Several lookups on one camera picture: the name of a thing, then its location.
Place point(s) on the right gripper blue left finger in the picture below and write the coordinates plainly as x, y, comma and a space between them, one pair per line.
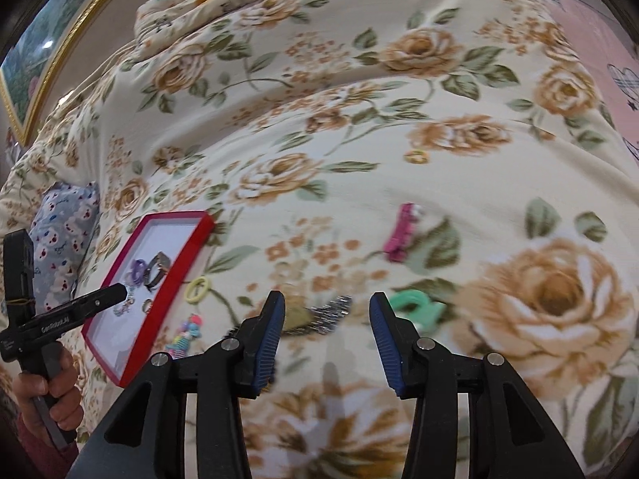
264, 340

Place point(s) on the grey bear print pillow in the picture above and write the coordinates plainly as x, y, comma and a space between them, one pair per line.
61, 232

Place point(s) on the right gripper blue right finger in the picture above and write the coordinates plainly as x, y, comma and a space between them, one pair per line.
383, 323

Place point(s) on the colourful bead charm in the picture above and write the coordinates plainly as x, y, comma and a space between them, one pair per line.
181, 343

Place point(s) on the gold framed painting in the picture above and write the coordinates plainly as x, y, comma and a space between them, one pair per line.
31, 67

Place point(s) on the gold rhinestone hair clip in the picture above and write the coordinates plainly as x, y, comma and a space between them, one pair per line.
325, 318

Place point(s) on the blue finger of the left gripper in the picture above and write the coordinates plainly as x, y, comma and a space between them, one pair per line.
93, 303

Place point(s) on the folded cream patterned blanket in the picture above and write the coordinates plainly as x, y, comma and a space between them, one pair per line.
159, 23

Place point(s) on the left hand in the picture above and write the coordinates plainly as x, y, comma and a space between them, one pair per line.
46, 392

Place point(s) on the red white shallow box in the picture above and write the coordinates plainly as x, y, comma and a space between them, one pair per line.
121, 337

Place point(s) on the pink bed sheet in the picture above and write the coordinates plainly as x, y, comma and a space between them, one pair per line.
612, 66

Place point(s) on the pink hair clip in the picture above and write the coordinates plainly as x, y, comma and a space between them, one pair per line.
395, 248

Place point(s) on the floral cream blanket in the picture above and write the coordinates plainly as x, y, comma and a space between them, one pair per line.
302, 126

